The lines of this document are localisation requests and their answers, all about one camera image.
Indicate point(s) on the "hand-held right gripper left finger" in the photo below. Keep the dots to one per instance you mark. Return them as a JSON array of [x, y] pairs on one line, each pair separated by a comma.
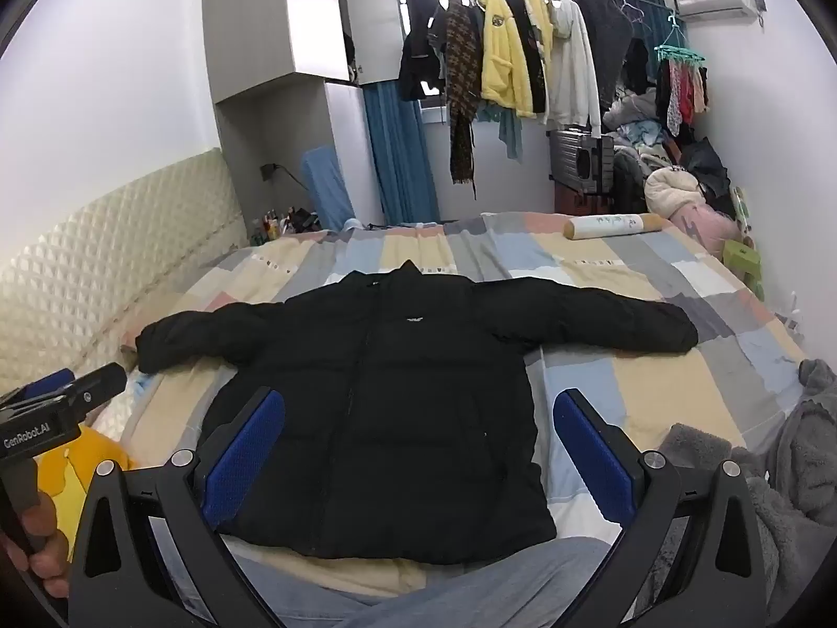
[[245, 451]]

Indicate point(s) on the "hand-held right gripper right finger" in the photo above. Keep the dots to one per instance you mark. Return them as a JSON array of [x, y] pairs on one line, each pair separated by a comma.
[[592, 458]]

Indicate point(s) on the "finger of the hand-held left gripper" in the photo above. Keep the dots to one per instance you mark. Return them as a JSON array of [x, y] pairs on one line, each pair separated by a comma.
[[98, 383], [49, 381]]

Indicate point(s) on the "black puffer jacket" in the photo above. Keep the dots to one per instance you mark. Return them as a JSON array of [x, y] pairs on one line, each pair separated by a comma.
[[392, 405]]

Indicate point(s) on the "pile of mixed clothes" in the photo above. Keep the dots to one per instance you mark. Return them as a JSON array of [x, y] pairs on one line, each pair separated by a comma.
[[634, 137]]

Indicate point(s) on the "person's left hand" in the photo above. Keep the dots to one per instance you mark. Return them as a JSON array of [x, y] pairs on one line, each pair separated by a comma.
[[42, 536]]

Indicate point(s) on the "cream quilted pillow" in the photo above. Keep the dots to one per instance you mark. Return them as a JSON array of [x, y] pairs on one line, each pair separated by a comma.
[[114, 418]]

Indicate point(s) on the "yellow garment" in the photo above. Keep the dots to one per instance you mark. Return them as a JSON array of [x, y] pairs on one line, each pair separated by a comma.
[[72, 464]]

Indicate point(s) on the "pastel patchwork bed quilt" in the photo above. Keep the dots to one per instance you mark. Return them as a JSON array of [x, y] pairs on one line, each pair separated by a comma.
[[654, 373]]

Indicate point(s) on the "cream quilted headboard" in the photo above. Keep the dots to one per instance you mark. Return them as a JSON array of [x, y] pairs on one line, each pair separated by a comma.
[[98, 261]]

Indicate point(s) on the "grey fleece blanket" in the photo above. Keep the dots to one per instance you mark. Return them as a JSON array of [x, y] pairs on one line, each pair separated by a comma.
[[804, 471]]

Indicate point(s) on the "bedside clutter of bottles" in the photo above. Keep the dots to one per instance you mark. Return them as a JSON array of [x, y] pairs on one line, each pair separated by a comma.
[[288, 222]]

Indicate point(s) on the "green plastic stool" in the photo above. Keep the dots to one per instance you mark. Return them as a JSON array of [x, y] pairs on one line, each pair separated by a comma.
[[742, 258]]

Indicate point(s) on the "dark red stand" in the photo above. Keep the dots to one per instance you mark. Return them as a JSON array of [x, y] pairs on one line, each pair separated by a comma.
[[575, 203]]

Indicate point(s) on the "pink plush garment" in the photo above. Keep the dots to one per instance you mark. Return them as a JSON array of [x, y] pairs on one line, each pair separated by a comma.
[[709, 226]]

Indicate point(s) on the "blue folded mat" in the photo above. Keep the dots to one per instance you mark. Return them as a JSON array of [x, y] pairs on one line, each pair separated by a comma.
[[324, 186]]

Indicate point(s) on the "cream fleece garment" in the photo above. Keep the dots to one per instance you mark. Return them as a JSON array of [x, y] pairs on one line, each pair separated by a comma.
[[670, 193]]

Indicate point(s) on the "grey ribbed suitcase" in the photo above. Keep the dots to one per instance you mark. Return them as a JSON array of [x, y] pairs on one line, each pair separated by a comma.
[[579, 157]]

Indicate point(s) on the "hanging teal garment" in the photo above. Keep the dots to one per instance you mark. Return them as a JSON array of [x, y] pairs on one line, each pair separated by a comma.
[[511, 137]]

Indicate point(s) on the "blue curtain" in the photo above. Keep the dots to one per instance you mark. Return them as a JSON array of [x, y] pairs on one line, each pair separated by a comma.
[[399, 157]]

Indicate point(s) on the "bunch of hanging small garments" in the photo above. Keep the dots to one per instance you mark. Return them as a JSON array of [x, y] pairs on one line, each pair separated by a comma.
[[683, 91]]

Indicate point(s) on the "hanging black garment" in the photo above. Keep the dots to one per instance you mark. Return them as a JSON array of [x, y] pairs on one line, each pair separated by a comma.
[[535, 78]]

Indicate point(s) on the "hanging white hoodie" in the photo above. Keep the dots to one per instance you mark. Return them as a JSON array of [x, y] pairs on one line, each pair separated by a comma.
[[572, 72]]

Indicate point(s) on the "hanging brown plaid coat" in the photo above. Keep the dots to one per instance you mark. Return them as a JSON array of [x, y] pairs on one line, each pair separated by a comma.
[[463, 78]]

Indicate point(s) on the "grey wardrobe cabinet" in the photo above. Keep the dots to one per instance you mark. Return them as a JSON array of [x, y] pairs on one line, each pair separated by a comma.
[[261, 13]]

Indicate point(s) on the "yellow fleece hoodie with badge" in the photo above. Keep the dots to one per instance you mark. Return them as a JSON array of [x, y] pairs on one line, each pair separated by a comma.
[[500, 59]]

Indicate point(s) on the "green clip hanger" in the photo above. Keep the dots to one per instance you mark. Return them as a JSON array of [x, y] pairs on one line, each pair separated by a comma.
[[680, 52]]

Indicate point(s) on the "hanging black jacket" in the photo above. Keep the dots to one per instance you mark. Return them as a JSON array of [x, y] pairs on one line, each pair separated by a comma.
[[418, 59]]

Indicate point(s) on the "plain yellow fleece hoodie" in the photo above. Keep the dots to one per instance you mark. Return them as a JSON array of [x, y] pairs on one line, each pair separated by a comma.
[[539, 19]]

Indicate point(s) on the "dark teal hanging cloth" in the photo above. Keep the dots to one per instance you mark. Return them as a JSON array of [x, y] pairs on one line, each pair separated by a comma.
[[648, 13]]

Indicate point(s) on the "wall socket with plug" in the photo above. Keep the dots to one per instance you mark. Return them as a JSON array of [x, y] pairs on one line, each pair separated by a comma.
[[269, 172]]

